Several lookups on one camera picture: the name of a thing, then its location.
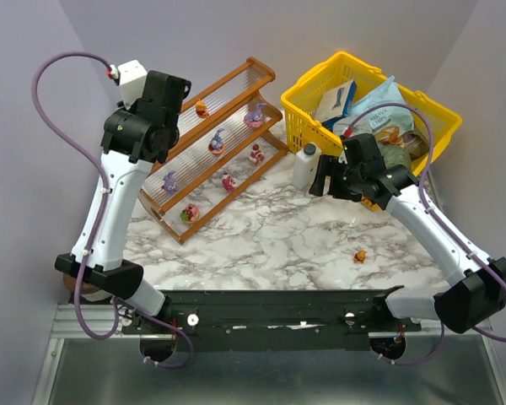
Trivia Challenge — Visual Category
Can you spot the white bottle grey cap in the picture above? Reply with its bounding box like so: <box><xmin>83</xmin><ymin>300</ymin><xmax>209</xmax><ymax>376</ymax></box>
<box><xmin>291</xmin><ymin>143</ymin><xmax>321</xmax><ymax>190</ymax></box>

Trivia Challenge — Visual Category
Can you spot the dark pink cake toy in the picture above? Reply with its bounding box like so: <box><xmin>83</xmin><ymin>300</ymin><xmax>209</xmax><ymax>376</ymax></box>
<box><xmin>222</xmin><ymin>171</ymin><xmax>236</xmax><ymax>192</ymax></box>

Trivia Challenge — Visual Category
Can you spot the blue white box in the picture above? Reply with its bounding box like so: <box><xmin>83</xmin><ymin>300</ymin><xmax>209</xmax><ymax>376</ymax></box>
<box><xmin>314</xmin><ymin>79</ymin><xmax>357</xmax><ymax>130</ymax></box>

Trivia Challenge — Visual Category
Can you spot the tape roll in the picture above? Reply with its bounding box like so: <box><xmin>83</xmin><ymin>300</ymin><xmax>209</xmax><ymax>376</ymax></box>
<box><xmin>62</xmin><ymin>274</ymin><xmax>110</xmax><ymax>303</ymax></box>

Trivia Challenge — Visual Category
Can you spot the purple sitting bunny toy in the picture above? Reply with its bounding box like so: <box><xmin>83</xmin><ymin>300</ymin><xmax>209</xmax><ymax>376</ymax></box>
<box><xmin>161</xmin><ymin>170</ymin><xmax>179</xmax><ymax>195</ymax></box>

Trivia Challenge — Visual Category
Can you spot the pink white cake toy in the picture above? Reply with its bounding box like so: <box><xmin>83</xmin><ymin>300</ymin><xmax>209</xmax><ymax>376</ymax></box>
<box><xmin>249</xmin><ymin>143</ymin><xmax>265</xmax><ymax>165</ymax></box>

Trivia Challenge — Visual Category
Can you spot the orange bear toy right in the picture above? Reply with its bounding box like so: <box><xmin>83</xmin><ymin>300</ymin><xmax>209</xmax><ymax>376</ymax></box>
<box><xmin>353</xmin><ymin>250</ymin><xmax>367</xmax><ymax>263</ymax></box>

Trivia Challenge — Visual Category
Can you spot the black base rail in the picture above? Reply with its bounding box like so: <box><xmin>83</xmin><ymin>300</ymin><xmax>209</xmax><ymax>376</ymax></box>
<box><xmin>122</xmin><ymin>289</ymin><xmax>421</xmax><ymax>352</ymax></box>

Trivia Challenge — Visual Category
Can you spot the pink strawberry cake toy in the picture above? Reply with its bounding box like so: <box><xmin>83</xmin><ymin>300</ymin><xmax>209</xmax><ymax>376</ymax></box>
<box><xmin>180</xmin><ymin>203</ymin><xmax>201</xmax><ymax>224</ymax></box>

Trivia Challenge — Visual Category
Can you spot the green melon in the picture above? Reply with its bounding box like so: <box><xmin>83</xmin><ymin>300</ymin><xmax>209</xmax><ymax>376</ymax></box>
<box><xmin>379</xmin><ymin>144</ymin><xmax>412</xmax><ymax>170</ymax></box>

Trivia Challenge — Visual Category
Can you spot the brown snack packet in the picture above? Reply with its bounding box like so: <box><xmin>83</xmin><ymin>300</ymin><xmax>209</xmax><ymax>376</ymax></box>
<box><xmin>402</xmin><ymin>128</ymin><xmax>429</xmax><ymax>160</ymax></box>

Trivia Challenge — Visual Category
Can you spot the grey round tin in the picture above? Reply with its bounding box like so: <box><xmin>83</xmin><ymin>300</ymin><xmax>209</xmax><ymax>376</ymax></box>
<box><xmin>331</xmin><ymin>117</ymin><xmax>354</xmax><ymax>138</ymax></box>

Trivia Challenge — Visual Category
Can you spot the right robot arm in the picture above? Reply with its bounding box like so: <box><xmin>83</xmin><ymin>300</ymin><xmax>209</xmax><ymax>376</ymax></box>
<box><xmin>310</xmin><ymin>133</ymin><xmax>506</xmax><ymax>333</ymax></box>

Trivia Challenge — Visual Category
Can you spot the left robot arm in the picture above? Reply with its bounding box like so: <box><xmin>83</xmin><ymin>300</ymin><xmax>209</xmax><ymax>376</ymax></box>
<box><xmin>55</xmin><ymin>60</ymin><xmax>191</xmax><ymax>316</ymax></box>

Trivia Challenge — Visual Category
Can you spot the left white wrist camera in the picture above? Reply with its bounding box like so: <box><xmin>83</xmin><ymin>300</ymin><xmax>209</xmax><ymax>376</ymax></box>
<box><xmin>107</xmin><ymin>60</ymin><xmax>148</xmax><ymax>110</ymax></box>

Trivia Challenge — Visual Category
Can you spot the small burger toy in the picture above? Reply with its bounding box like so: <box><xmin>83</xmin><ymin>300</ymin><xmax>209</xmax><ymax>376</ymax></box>
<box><xmin>195</xmin><ymin>100</ymin><xmax>210</xmax><ymax>119</ymax></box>

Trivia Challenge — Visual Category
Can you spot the wooden tiered shelf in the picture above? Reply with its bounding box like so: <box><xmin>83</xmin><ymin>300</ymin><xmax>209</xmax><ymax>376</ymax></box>
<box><xmin>139</xmin><ymin>57</ymin><xmax>288</xmax><ymax>244</ymax></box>

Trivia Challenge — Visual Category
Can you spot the light blue chips bag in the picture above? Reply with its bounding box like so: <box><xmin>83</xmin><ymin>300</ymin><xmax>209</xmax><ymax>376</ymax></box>
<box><xmin>349</xmin><ymin>76</ymin><xmax>414</xmax><ymax>146</ymax></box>

